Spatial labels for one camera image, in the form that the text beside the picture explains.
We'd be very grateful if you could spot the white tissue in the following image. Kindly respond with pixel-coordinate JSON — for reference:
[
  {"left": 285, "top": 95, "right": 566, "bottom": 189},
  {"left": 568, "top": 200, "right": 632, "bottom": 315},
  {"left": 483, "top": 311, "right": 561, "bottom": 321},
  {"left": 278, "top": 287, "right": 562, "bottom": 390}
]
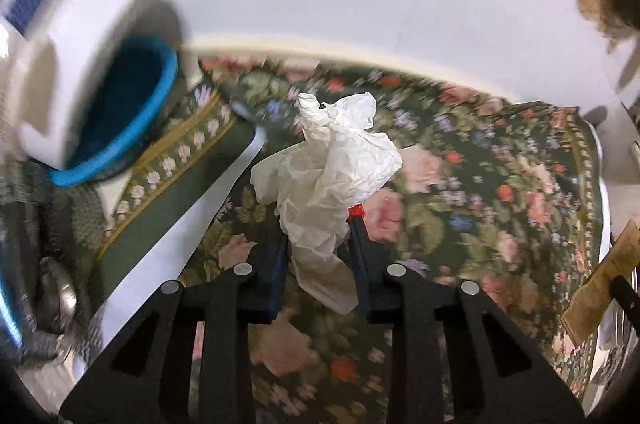
[{"left": 250, "top": 92, "right": 402, "bottom": 315}]

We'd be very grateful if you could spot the white dish rack cup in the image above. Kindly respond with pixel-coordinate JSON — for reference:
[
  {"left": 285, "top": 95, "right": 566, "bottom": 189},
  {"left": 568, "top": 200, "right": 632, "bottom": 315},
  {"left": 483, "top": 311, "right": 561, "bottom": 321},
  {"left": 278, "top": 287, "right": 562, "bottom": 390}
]
[{"left": 1, "top": 0, "right": 152, "bottom": 170}]

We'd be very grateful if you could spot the floral tapestry mat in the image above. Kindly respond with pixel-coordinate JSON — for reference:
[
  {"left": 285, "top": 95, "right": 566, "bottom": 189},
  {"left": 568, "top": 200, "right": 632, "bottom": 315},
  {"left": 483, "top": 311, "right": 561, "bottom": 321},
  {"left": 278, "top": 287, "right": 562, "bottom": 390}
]
[{"left": 90, "top": 56, "right": 608, "bottom": 423}]

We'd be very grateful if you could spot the brown cardboard box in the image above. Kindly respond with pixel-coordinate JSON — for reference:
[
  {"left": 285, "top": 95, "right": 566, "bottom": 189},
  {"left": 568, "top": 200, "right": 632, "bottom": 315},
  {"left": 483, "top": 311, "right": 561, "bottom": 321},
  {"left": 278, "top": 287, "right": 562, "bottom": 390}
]
[{"left": 561, "top": 218, "right": 639, "bottom": 347}]

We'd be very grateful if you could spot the blue bowl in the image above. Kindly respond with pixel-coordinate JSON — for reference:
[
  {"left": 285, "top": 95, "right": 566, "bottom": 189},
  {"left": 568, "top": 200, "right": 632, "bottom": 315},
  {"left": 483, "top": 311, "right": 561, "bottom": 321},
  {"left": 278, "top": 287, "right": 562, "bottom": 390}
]
[{"left": 48, "top": 36, "right": 178, "bottom": 188}]

